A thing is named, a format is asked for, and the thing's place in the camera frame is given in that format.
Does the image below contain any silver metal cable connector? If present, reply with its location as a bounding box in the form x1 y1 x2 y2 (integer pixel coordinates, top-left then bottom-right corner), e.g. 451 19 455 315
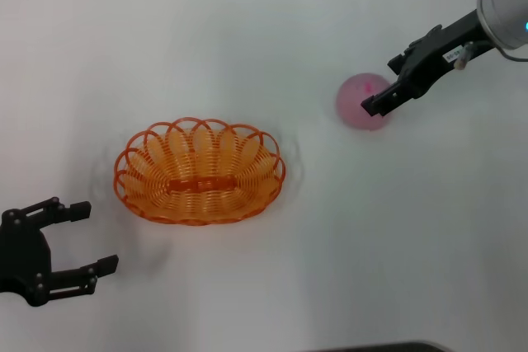
453 41 474 72

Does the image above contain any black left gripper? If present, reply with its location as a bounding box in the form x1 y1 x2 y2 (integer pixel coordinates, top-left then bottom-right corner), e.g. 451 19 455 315
0 196 120 308

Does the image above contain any pink peach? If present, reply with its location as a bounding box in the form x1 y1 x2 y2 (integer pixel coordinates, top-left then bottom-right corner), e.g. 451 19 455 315
335 72 394 133

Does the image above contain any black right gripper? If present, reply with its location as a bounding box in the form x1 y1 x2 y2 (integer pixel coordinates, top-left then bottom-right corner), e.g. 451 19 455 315
361 10 494 118

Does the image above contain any orange woven plastic basket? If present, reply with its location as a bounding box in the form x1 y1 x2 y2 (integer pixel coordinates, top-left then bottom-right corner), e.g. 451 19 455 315
112 117 287 227

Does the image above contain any grey right gripper cable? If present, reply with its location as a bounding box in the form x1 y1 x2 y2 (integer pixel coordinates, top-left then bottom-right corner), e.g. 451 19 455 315
469 40 528 63

